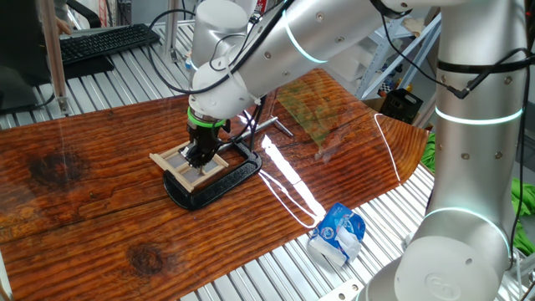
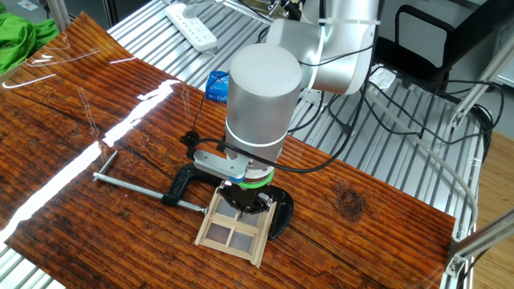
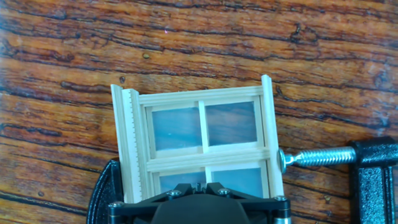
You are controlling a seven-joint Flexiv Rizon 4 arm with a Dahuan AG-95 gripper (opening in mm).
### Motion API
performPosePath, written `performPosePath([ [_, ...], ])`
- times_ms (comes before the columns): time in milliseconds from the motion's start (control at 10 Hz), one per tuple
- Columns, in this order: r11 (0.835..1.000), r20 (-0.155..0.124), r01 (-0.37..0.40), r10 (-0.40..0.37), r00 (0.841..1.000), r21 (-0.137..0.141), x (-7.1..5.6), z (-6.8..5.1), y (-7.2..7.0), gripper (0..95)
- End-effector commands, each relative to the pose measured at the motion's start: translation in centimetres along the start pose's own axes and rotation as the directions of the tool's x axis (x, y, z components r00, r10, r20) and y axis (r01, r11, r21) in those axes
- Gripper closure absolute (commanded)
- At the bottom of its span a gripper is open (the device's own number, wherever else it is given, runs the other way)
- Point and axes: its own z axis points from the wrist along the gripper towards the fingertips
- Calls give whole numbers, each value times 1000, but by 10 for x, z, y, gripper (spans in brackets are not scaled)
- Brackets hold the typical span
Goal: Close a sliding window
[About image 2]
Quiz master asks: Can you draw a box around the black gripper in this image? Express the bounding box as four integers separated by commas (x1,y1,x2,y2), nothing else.
218,183,275,216

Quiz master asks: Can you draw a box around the black metal C-clamp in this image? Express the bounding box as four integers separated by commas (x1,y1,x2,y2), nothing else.
92,150,295,242

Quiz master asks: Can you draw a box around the blue white tissue pack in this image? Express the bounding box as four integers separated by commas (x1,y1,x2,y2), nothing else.
204,71,230,104

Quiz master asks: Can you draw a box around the wood-grain table mat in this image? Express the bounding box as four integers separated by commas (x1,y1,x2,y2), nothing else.
0,10,457,289

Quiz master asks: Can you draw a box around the white power strip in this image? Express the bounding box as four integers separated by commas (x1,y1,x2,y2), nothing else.
165,2,218,53

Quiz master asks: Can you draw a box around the white crumpled wrapper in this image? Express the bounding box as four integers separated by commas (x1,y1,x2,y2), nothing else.
369,67,397,89

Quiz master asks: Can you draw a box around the black office chair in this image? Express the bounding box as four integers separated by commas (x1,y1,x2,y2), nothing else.
373,3,457,88

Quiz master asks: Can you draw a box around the green cloth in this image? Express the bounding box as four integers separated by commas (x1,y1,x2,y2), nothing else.
0,12,60,75

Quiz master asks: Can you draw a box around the black flat panel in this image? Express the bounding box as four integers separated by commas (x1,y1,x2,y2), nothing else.
441,0,514,71

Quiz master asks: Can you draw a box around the green wrist adapter ring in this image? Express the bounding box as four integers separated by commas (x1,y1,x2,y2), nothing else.
237,168,276,190

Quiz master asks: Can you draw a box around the miniature wooden window frame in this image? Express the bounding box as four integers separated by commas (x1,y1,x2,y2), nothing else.
194,186,278,269

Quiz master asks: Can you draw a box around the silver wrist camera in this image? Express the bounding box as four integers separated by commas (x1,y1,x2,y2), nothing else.
193,149,250,184

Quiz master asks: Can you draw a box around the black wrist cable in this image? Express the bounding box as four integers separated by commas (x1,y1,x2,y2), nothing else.
179,0,385,174

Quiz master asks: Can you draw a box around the white perforated base plate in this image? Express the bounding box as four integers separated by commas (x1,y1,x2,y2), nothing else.
299,88,325,106

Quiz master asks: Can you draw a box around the black cable with plug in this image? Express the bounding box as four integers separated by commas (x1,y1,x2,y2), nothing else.
327,90,357,136

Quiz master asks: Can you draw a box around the grey flexible hose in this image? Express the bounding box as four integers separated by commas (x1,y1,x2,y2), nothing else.
367,90,479,238

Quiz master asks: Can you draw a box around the aluminium frame brace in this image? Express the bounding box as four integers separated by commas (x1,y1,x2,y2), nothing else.
447,34,514,129
443,208,514,279

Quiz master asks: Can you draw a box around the black looped cable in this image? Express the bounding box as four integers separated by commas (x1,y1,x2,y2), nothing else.
359,78,506,146

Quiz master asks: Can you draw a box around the aluminium frame post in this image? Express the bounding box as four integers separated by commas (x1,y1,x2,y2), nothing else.
46,0,72,32

